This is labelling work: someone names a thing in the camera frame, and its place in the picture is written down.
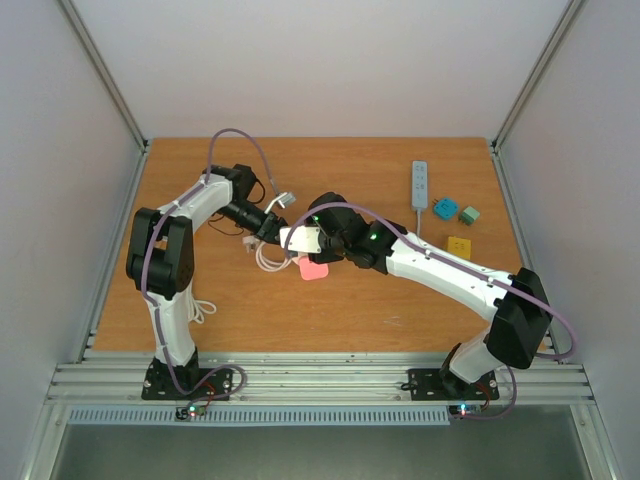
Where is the grey slotted cable duct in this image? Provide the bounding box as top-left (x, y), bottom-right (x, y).
top-left (67, 405), bottom-right (450, 428)

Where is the white power strip cable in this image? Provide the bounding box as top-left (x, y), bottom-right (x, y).
top-left (188, 294), bottom-right (218, 325)

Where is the pink white coiled cable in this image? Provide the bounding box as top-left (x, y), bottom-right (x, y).
top-left (242, 235), bottom-right (299, 274)

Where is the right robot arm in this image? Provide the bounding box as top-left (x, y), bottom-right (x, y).
top-left (305, 192), bottom-right (552, 399)

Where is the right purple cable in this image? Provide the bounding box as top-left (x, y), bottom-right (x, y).
top-left (284, 202), bottom-right (580, 420)

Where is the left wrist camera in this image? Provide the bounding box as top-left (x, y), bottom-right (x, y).
top-left (264, 192), bottom-right (296, 214)

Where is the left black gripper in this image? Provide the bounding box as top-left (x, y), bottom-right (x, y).
top-left (220, 201), bottom-right (294, 246)

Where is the light blue power strip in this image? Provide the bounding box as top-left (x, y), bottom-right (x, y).
top-left (411, 160), bottom-right (429, 212)

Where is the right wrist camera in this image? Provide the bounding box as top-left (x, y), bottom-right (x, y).
top-left (279, 226), bottom-right (321, 254)

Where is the yellow cube socket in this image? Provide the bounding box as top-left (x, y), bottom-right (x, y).
top-left (446, 236), bottom-right (472, 260)

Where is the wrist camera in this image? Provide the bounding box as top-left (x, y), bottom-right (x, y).
top-left (264, 192), bottom-right (296, 214)
top-left (279, 226), bottom-right (321, 254)

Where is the teal plug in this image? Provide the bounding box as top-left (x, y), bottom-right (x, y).
top-left (432, 197), bottom-right (459, 221)

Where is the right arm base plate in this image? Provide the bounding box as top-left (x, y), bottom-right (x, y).
top-left (401, 368), bottom-right (500, 401)

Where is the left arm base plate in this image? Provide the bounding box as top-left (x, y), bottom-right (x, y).
top-left (141, 368), bottom-right (237, 401)

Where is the coral pink plug adapter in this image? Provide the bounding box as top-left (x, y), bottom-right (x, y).
top-left (298, 256), bottom-right (329, 281)

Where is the mint green usb charger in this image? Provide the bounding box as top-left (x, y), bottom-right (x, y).
top-left (458, 206), bottom-right (480, 226)

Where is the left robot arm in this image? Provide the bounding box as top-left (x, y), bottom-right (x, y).
top-left (126, 164), bottom-right (288, 398)

